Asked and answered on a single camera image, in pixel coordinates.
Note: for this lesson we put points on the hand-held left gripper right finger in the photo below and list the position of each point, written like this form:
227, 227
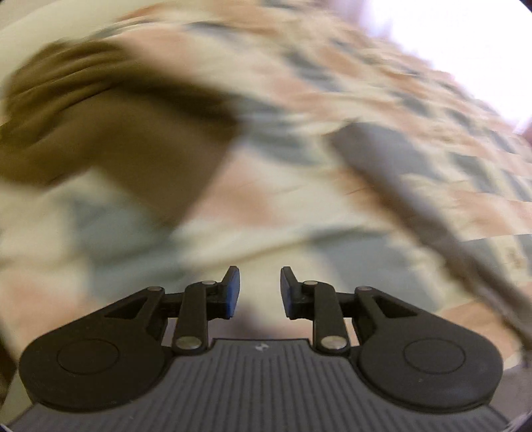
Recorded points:
286, 293

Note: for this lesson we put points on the patchwork bed cover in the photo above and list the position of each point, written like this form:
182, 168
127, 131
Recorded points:
291, 104

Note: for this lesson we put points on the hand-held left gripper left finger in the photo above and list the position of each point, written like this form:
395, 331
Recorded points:
232, 290

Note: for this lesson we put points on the white sheer curtain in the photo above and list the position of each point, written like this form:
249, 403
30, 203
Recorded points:
457, 41

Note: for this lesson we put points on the brown cloth garment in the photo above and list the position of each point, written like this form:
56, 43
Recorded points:
104, 137

